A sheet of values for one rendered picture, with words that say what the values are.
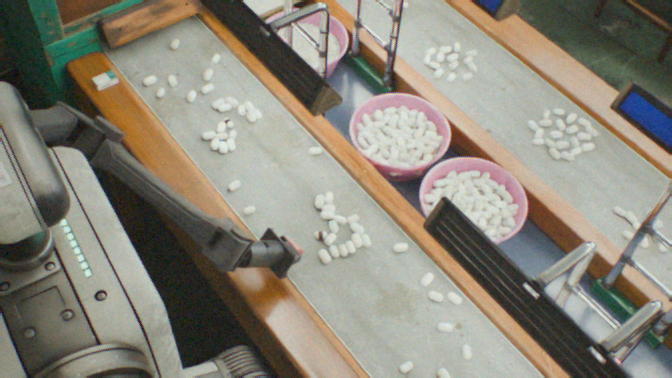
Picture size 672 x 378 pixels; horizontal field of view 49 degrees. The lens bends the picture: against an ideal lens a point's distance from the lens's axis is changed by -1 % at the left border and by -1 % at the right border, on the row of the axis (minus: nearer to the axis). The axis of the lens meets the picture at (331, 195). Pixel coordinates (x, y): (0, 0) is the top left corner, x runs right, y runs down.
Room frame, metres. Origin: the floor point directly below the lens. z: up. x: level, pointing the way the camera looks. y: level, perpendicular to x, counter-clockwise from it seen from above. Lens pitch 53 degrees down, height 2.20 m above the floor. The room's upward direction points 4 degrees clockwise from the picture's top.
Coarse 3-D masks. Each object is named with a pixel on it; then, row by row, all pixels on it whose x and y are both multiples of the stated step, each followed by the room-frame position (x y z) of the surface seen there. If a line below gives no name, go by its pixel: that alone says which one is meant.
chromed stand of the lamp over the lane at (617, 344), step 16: (576, 256) 0.73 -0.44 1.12; (592, 256) 0.76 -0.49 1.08; (544, 272) 0.69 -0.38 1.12; (560, 272) 0.69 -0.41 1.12; (576, 272) 0.76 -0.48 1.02; (528, 288) 0.66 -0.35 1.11; (544, 288) 0.66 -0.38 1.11; (576, 288) 0.76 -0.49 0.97; (560, 304) 0.76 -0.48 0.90; (592, 304) 0.72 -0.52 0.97; (656, 304) 0.64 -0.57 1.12; (608, 320) 0.69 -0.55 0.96; (640, 320) 0.61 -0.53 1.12; (656, 320) 0.64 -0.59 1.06; (608, 336) 0.58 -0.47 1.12; (624, 336) 0.58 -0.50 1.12; (640, 336) 0.65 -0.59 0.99; (592, 352) 0.55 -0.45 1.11; (608, 352) 0.55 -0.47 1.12; (624, 352) 0.64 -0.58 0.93
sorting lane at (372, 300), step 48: (144, 48) 1.60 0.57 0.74; (192, 48) 1.62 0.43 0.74; (144, 96) 1.41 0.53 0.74; (240, 96) 1.44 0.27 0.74; (192, 144) 1.25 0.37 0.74; (240, 144) 1.26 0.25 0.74; (288, 144) 1.27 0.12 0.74; (240, 192) 1.11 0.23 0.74; (288, 192) 1.12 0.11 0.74; (336, 192) 1.13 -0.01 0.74; (336, 240) 0.98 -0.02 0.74; (384, 240) 0.99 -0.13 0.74; (336, 288) 0.85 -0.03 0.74; (384, 288) 0.86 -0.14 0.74; (432, 288) 0.87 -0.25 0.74; (336, 336) 0.73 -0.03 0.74; (384, 336) 0.74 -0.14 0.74; (432, 336) 0.75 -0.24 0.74; (480, 336) 0.76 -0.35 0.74
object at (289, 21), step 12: (288, 0) 1.50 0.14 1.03; (288, 12) 1.50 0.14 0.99; (300, 12) 1.34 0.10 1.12; (312, 12) 1.36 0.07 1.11; (324, 12) 1.38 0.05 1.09; (276, 24) 1.30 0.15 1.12; (288, 24) 1.31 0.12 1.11; (324, 24) 1.38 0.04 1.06; (288, 36) 1.50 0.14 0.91; (324, 36) 1.38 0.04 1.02; (324, 48) 1.38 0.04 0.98; (324, 60) 1.39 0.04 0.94; (324, 72) 1.38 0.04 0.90
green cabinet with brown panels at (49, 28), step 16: (16, 0) 1.59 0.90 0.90; (32, 0) 1.48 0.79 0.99; (48, 0) 1.51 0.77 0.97; (64, 0) 1.54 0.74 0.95; (80, 0) 1.57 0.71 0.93; (96, 0) 1.60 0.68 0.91; (112, 0) 1.63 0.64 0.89; (128, 0) 1.65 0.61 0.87; (144, 0) 1.67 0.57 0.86; (32, 16) 1.48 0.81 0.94; (48, 16) 1.50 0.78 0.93; (64, 16) 1.54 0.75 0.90; (80, 16) 1.56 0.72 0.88; (96, 16) 1.58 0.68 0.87; (48, 32) 1.49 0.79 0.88; (64, 32) 1.52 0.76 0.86
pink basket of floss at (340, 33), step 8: (272, 16) 1.75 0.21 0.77; (280, 16) 1.76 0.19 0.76; (312, 16) 1.79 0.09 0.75; (312, 24) 1.78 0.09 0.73; (336, 24) 1.75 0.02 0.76; (336, 32) 1.73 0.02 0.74; (344, 32) 1.70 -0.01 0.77; (344, 40) 1.68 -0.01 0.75; (344, 48) 1.64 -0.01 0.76; (328, 64) 1.56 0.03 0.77; (328, 72) 1.59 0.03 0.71
